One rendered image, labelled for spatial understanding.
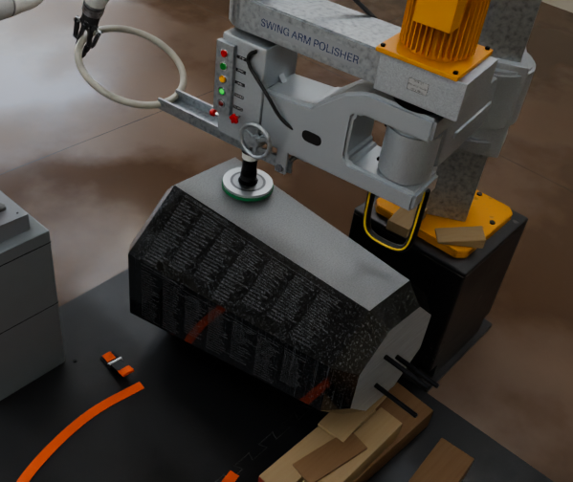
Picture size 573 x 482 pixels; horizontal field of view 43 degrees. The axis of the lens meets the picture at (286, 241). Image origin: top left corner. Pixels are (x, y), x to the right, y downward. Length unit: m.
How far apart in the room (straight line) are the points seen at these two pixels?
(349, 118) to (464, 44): 0.48
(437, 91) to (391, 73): 0.16
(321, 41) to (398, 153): 0.45
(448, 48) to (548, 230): 2.80
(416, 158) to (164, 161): 2.63
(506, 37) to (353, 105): 0.73
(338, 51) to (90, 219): 2.30
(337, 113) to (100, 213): 2.17
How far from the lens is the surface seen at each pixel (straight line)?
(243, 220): 2.93
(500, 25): 2.91
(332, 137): 2.58
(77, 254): 4.10
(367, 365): 2.69
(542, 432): 3.68
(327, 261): 2.80
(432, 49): 2.29
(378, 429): 3.12
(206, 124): 3.00
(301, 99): 2.62
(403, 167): 2.49
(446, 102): 2.29
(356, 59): 2.41
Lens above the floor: 2.68
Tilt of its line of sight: 39 degrees down
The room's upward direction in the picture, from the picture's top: 8 degrees clockwise
